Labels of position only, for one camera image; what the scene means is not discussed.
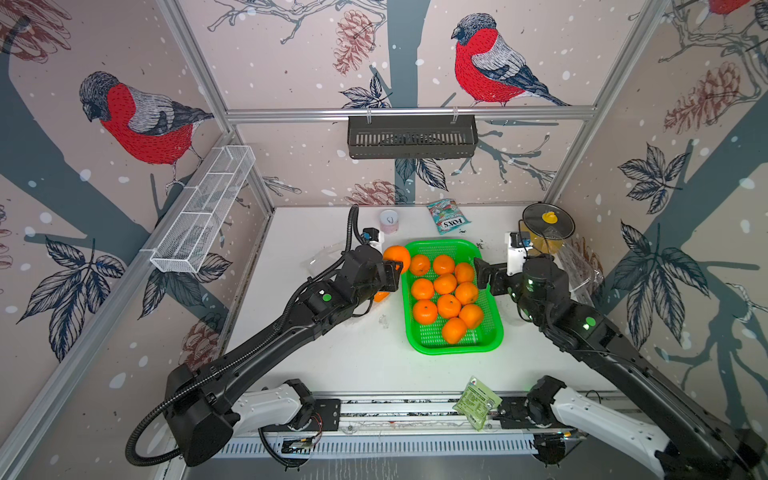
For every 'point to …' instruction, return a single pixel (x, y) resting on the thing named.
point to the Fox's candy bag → (447, 215)
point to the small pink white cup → (389, 221)
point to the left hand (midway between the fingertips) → (405, 261)
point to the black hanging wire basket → (412, 136)
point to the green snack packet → (476, 403)
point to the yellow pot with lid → (545, 226)
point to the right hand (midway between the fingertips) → (494, 253)
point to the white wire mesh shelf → (227, 169)
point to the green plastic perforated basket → (429, 339)
